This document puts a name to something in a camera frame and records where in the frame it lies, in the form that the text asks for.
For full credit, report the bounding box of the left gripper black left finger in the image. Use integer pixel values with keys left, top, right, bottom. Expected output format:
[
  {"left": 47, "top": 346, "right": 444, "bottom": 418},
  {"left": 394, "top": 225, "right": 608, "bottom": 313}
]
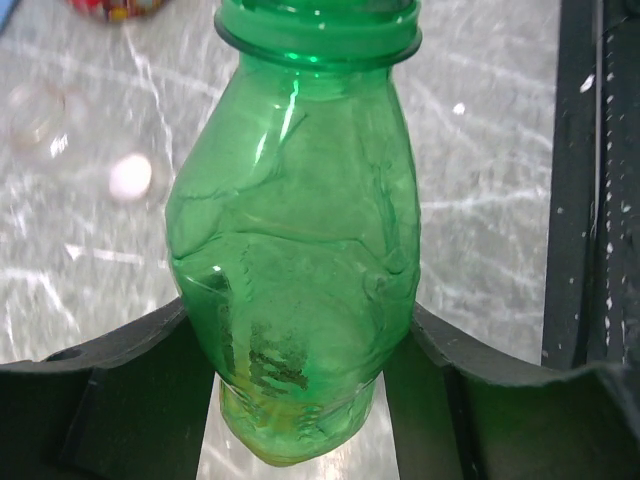
[{"left": 1, "top": 300, "right": 214, "bottom": 479}]

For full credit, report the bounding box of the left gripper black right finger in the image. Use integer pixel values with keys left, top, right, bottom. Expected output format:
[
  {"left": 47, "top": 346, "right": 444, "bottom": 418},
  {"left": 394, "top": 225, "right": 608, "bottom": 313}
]
[{"left": 384, "top": 307, "right": 639, "bottom": 479}]

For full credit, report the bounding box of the green plastic bottle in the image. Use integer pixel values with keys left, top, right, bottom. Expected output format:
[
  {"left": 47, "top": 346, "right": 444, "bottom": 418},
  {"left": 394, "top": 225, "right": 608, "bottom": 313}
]
[{"left": 166, "top": 1, "right": 422, "bottom": 466}]

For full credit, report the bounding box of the red snack bag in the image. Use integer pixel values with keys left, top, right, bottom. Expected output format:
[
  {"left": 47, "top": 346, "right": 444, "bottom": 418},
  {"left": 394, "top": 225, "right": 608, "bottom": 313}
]
[{"left": 68, "top": 0, "right": 166, "bottom": 23}]

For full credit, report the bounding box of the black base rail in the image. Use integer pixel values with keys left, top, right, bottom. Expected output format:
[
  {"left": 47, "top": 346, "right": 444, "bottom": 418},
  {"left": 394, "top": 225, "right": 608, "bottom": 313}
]
[{"left": 541, "top": 1, "right": 639, "bottom": 370}]

